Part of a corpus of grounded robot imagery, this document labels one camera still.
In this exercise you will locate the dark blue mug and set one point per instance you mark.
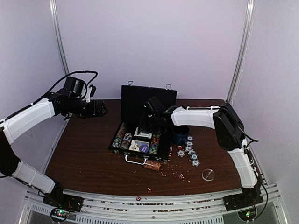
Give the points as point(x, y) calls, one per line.
point(179, 134)

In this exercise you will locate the right poker chip row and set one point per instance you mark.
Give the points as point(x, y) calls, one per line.
point(153, 148)

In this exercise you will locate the aluminium frame post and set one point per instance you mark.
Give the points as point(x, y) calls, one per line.
point(59, 40)
point(247, 28)

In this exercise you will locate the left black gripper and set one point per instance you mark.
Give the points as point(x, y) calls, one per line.
point(92, 113)

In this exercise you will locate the left aluminium frame post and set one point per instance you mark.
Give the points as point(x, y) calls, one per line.
point(59, 40)

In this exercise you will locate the playing card deck box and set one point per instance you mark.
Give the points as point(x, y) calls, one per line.
point(135, 144)
point(141, 133)

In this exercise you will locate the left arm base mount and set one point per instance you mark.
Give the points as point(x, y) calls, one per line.
point(64, 201)

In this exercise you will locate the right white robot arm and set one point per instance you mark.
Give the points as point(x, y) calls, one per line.
point(228, 127)

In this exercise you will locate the black poker case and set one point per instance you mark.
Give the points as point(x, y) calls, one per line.
point(132, 100)

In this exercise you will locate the right aluminium frame post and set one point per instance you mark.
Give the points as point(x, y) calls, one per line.
point(247, 28)

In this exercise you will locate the brown poker chip roll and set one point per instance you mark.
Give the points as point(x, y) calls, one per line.
point(152, 165)

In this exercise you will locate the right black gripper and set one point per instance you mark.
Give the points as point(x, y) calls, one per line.
point(142, 125)

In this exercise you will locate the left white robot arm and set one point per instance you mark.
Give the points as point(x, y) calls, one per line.
point(26, 138)

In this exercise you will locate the purple small blind button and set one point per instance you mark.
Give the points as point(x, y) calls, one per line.
point(144, 148)

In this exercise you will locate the left poker chip row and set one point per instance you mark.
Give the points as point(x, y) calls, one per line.
point(120, 135)

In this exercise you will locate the poker chip row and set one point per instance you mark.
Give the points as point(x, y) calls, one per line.
point(153, 148)
point(126, 142)
point(120, 135)

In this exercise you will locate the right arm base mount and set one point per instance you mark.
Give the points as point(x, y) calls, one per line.
point(245, 199)

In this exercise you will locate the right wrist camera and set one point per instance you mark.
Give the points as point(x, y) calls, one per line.
point(154, 106)

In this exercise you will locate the clear round dealer button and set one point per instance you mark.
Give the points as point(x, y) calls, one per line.
point(208, 175)

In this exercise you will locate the aluminium front rail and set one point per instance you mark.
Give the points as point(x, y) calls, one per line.
point(207, 208)

